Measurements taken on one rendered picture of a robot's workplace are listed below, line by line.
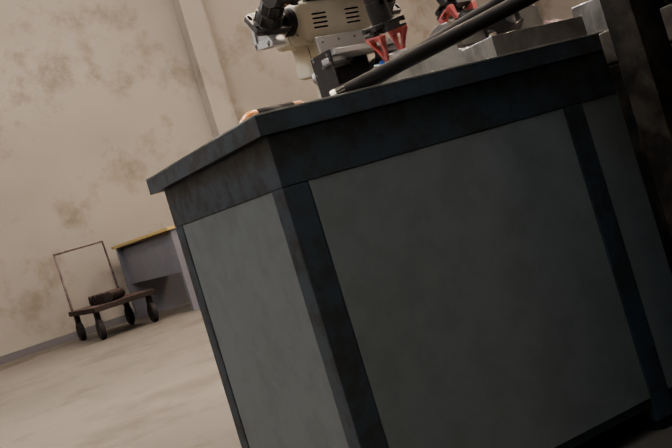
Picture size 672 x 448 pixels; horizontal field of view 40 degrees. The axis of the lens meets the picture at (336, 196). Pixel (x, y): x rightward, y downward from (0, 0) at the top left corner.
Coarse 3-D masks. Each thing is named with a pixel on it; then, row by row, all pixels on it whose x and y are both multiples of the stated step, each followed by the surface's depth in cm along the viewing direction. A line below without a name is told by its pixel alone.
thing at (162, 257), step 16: (144, 240) 1027; (160, 240) 920; (176, 240) 886; (128, 256) 999; (144, 256) 963; (160, 256) 930; (176, 256) 887; (128, 272) 1010; (144, 272) 974; (160, 272) 939; (176, 272) 908; (128, 288) 1009; (144, 288) 1017; (160, 288) 1028; (176, 288) 1038; (192, 288) 887; (144, 304) 1014; (160, 304) 1024; (176, 304) 1035; (192, 304) 884
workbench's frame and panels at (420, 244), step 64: (512, 64) 174; (576, 64) 184; (256, 128) 150; (320, 128) 156; (384, 128) 162; (448, 128) 168; (512, 128) 175; (576, 128) 182; (192, 192) 191; (256, 192) 162; (320, 192) 155; (384, 192) 160; (448, 192) 166; (512, 192) 173; (576, 192) 180; (640, 192) 187; (192, 256) 203; (256, 256) 170; (320, 256) 153; (384, 256) 159; (448, 256) 164; (512, 256) 171; (576, 256) 178; (640, 256) 185; (256, 320) 179; (320, 320) 152; (384, 320) 157; (448, 320) 163; (512, 320) 169; (576, 320) 175; (640, 320) 182; (256, 384) 188; (320, 384) 160; (384, 384) 155; (448, 384) 161; (512, 384) 167; (576, 384) 173; (640, 384) 180
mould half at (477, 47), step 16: (528, 16) 211; (432, 32) 206; (480, 32) 204; (512, 32) 192; (528, 32) 194; (544, 32) 196; (560, 32) 198; (576, 32) 200; (448, 48) 203; (464, 48) 200; (480, 48) 193; (496, 48) 190; (512, 48) 191; (528, 48) 193; (416, 64) 215; (432, 64) 210; (448, 64) 204
